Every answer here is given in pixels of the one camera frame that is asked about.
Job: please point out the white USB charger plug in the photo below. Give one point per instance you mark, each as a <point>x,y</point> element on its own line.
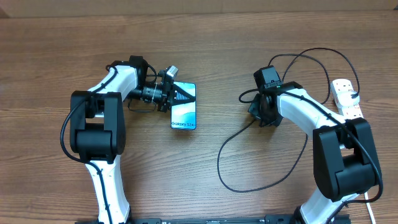
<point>346,99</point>

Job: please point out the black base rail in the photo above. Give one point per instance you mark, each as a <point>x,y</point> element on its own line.
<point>214,221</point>

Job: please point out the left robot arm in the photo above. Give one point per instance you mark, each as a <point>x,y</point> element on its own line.
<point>98,130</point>

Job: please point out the blue Galaxy smartphone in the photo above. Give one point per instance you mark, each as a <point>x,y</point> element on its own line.
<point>183,116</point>

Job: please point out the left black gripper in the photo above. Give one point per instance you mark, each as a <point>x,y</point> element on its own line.
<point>167,99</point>

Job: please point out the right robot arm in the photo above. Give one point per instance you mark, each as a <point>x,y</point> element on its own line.
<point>345,162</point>

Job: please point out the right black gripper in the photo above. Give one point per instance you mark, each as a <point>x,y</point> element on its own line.
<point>255,111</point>

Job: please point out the white power strip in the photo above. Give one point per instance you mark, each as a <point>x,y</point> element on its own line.
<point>342,90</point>

